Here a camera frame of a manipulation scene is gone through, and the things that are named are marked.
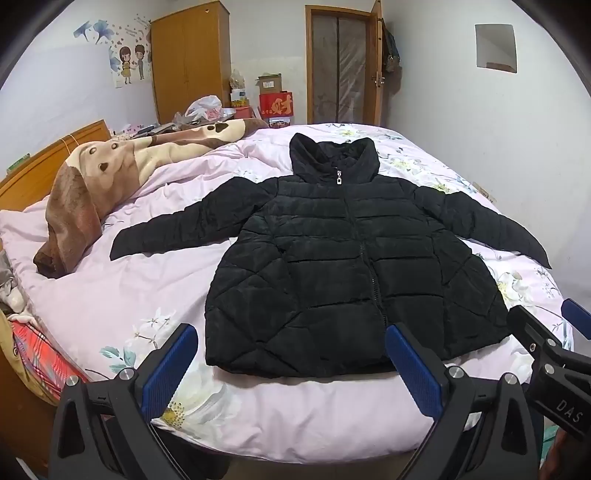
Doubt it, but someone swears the wooden door frame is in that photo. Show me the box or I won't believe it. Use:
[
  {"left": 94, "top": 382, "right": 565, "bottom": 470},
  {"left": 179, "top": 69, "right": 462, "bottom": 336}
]
[{"left": 305, "top": 1, "right": 385, "bottom": 126}]

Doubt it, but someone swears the brown cream plush blanket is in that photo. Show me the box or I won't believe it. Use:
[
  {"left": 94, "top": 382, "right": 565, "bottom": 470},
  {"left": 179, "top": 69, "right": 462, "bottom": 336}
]
[{"left": 33, "top": 118, "right": 266, "bottom": 278}]

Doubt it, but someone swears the white plastic bag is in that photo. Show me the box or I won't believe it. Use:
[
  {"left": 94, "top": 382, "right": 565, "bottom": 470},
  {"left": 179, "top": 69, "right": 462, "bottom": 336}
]
[{"left": 184, "top": 95, "right": 222, "bottom": 121}]

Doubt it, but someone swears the red gift box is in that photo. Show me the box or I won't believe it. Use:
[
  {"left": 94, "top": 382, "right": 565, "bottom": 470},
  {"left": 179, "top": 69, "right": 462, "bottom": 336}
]
[{"left": 259, "top": 91, "right": 294, "bottom": 128}]

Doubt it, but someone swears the cardboard box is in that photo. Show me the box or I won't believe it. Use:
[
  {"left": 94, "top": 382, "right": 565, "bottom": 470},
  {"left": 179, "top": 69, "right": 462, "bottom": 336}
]
[{"left": 256, "top": 73, "right": 283, "bottom": 95}]

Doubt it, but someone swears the black puffer jacket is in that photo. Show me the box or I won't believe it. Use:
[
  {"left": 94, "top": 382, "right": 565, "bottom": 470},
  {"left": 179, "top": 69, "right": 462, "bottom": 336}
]
[{"left": 110, "top": 133, "right": 549, "bottom": 378}]

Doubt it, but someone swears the wooden headboard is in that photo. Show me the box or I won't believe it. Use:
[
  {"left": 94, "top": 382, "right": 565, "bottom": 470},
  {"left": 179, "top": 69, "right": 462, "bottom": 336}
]
[{"left": 0, "top": 120, "right": 111, "bottom": 211}]

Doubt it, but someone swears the wooden wardrobe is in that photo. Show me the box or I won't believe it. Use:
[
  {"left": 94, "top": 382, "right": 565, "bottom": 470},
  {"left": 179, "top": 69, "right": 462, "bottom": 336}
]
[{"left": 150, "top": 1, "right": 231, "bottom": 123}]

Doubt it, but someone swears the red patterned pillow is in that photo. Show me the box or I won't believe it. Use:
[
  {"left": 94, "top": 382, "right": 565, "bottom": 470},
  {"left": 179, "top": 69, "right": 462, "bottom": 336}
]
[{"left": 8, "top": 321, "right": 88, "bottom": 405}]

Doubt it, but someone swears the cartoon couple wall sticker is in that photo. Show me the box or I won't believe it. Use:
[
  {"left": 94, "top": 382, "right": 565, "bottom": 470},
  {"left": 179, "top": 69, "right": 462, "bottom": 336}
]
[{"left": 108, "top": 42, "right": 152, "bottom": 88}]

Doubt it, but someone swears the pink floral duvet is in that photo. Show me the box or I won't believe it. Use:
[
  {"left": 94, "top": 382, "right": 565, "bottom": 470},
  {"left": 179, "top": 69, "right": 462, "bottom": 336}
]
[{"left": 1, "top": 124, "right": 573, "bottom": 463}]

